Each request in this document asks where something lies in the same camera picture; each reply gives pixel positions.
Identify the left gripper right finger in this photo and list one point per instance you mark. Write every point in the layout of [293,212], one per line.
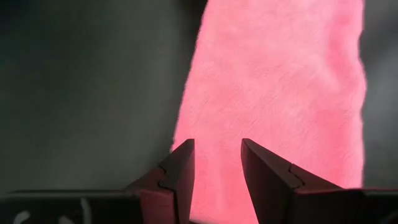
[295,202]

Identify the pink microfiber towel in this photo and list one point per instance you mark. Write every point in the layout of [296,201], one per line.
[264,77]

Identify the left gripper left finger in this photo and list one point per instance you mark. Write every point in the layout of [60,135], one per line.
[168,199]

